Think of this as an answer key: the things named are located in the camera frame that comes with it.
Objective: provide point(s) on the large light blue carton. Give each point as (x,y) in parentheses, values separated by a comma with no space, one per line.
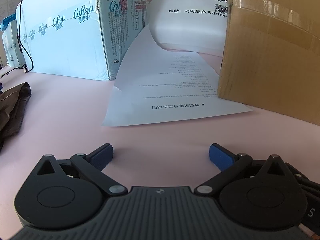
(65,42)

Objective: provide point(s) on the white printed paper sheet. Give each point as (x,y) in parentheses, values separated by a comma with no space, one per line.
(170,92)

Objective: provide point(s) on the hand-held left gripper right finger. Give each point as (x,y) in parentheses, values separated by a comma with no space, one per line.
(221,156)

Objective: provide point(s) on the dark brown cloth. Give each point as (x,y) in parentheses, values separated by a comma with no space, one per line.
(12,107)

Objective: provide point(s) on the white plastic bag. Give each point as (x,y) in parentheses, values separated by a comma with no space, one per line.
(190,22)

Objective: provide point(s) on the small white blue carton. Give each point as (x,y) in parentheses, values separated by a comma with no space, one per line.
(12,45)

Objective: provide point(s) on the brown cardboard box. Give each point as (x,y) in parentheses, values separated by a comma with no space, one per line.
(270,55)

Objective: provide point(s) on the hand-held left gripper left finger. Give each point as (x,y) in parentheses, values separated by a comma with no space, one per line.
(101,156)

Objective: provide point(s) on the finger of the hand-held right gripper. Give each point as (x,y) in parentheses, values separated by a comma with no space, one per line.
(303,180)

